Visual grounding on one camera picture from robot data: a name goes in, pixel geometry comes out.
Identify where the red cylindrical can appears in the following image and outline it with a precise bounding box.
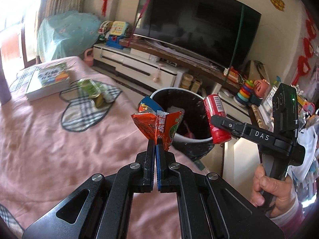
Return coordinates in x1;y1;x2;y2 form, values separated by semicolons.
203;94;231;144

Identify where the red snack wrapper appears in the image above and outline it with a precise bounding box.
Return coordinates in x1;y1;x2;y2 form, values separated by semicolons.
131;96;184;151

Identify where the black round trash bin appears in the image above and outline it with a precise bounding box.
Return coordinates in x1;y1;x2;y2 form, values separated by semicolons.
150;87;214;161

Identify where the person's right hand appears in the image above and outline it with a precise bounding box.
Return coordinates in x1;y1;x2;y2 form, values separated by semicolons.
250;164;296;218

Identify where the pink sleeve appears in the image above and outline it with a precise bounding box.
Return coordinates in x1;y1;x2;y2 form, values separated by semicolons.
270;197;304;238

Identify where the green snack wrapper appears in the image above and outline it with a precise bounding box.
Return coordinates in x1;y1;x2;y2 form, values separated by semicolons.
77;79;115;109

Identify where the white tv cabinet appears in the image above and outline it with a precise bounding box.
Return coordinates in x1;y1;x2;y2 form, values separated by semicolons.
93;44;187;89

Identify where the black flat television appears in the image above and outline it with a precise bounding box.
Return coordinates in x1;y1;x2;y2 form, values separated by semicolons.
134;0;261;68

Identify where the children's picture book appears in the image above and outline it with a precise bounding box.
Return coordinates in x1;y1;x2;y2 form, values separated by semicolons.
25;62;70;101

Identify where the yellow toy phone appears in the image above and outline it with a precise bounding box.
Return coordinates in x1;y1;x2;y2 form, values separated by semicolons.
110;21;131;37

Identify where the purple thermos bottle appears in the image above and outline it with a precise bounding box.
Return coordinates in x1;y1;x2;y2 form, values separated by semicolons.
0;55;11;105

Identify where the teal covered furniture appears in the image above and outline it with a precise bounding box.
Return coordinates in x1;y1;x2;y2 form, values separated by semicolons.
37;10;101;62

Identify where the rainbow stacking ring toy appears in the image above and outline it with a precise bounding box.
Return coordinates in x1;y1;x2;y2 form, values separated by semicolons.
234;80;254;107

